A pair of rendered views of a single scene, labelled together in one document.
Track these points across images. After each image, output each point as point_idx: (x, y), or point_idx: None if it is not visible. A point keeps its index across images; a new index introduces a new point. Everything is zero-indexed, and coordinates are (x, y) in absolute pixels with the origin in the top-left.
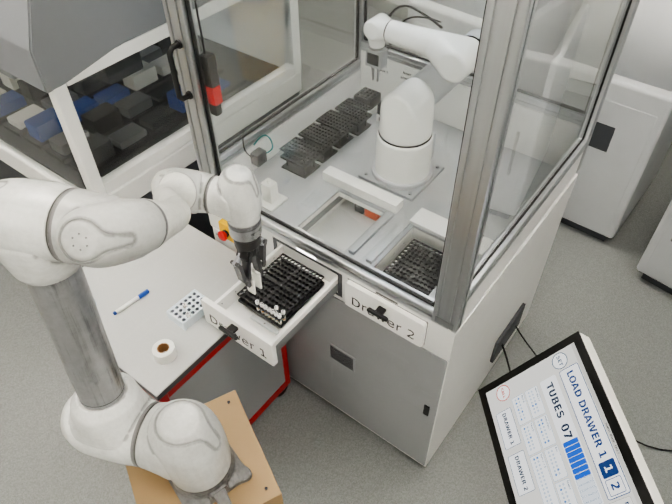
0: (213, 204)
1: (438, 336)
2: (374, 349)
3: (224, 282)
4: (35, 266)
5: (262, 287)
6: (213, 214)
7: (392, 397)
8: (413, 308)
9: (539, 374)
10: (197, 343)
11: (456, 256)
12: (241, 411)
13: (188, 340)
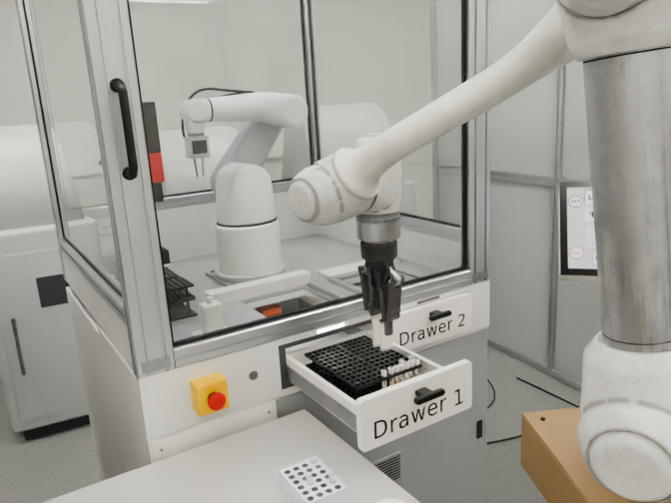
0: (382, 179)
1: (477, 299)
2: None
3: (272, 455)
4: None
5: (356, 370)
6: (377, 202)
7: (445, 460)
8: (454, 284)
9: (577, 219)
10: (381, 493)
11: (479, 181)
12: (558, 411)
13: (370, 502)
